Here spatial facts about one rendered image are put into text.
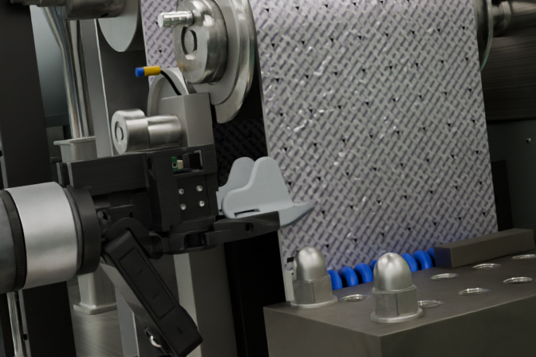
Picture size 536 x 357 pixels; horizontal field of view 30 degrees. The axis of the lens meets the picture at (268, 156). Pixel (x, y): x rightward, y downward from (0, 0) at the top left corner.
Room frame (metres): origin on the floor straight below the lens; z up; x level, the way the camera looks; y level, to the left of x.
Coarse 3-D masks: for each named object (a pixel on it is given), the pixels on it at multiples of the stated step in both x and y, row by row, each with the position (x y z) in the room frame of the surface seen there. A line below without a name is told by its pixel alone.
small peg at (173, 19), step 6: (162, 12) 0.85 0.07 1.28; (168, 12) 0.86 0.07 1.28; (174, 12) 0.86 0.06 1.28; (180, 12) 0.86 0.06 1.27; (186, 12) 0.86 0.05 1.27; (162, 18) 0.85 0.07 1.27; (168, 18) 0.85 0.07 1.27; (174, 18) 0.85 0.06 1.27; (180, 18) 0.86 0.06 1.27; (186, 18) 0.86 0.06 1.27; (192, 18) 0.86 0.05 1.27; (162, 24) 0.85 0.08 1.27; (168, 24) 0.85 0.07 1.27; (174, 24) 0.86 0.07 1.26; (180, 24) 0.86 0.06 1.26; (186, 24) 0.86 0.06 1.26
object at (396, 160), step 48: (288, 96) 0.85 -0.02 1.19; (336, 96) 0.87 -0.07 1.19; (384, 96) 0.89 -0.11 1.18; (432, 96) 0.92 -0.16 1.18; (480, 96) 0.95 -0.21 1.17; (288, 144) 0.84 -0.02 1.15; (336, 144) 0.87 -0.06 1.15; (384, 144) 0.89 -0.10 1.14; (432, 144) 0.92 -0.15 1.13; (480, 144) 0.94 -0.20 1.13; (288, 192) 0.84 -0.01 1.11; (336, 192) 0.86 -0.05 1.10; (384, 192) 0.89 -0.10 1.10; (432, 192) 0.91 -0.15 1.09; (480, 192) 0.94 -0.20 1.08; (288, 240) 0.84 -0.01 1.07; (336, 240) 0.86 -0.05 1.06; (384, 240) 0.89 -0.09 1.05; (432, 240) 0.91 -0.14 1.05
